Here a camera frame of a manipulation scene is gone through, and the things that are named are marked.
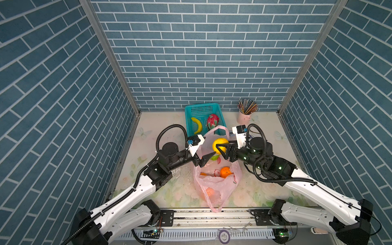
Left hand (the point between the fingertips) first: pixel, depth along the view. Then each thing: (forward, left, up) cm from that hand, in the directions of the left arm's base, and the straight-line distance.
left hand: (209, 146), depth 66 cm
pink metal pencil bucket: (+37, -27, -22) cm, 51 cm away
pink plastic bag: (-9, -4, -16) cm, 19 cm away
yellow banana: (+35, +4, -27) cm, 45 cm away
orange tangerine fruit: (-1, -10, -25) cm, 27 cm away
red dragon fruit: (+34, -5, -22) cm, 41 cm away
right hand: (+1, -4, +1) cm, 5 cm away
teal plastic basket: (+47, +2, -25) cm, 53 cm away
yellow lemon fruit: (+1, -4, +2) cm, 5 cm away
